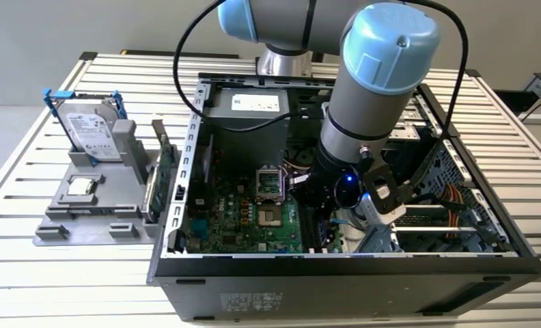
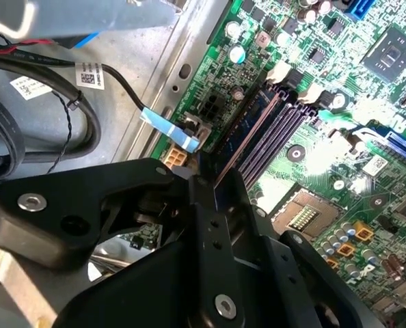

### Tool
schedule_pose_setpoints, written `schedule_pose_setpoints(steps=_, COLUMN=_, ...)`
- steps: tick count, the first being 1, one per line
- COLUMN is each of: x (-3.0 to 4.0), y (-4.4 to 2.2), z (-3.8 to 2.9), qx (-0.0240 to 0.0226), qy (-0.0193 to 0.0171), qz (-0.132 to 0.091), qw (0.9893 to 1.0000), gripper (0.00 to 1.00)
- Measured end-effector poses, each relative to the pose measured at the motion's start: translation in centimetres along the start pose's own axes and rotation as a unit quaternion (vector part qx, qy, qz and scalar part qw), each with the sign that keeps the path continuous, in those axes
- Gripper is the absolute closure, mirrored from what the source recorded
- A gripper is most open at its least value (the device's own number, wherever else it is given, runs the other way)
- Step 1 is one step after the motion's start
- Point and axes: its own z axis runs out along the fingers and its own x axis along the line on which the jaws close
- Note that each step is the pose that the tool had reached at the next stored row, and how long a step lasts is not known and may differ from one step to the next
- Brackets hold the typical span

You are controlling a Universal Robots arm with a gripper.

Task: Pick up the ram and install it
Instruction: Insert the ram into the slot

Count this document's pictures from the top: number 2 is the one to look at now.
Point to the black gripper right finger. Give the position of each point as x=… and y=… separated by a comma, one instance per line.
x=309, y=266

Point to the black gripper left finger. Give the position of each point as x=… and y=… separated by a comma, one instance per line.
x=69, y=194

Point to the blue RAM stick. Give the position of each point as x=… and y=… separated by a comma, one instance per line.
x=254, y=116

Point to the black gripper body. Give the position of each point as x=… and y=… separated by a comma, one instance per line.
x=148, y=294

